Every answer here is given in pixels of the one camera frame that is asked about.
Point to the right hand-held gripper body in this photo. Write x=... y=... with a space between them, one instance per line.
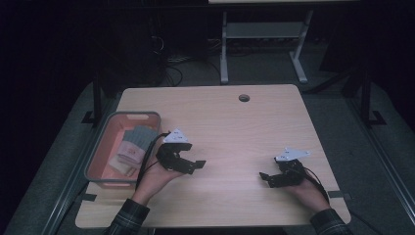
x=292 y=173

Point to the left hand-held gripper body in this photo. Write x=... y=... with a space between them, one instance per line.
x=168 y=153

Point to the cream glove with orange animal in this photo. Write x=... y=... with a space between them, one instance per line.
x=120 y=165

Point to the pink basket with grey rim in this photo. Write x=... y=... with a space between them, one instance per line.
x=104 y=153

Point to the person's right hand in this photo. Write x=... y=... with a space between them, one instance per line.
x=310 y=196

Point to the person's left hand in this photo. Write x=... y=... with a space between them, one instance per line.
x=155 y=182

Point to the black tape strip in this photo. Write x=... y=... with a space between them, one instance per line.
x=88 y=197
x=339 y=195

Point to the dark cabinet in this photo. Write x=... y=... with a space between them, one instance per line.
x=133 y=52

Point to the grey metal stand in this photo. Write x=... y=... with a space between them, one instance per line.
x=262 y=31

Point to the black metal post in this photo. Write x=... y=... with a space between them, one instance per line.
x=97 y=98
x=366 y=98

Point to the grey metal floor rail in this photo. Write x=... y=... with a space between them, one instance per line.
x=71 y=176
x=385 y=163

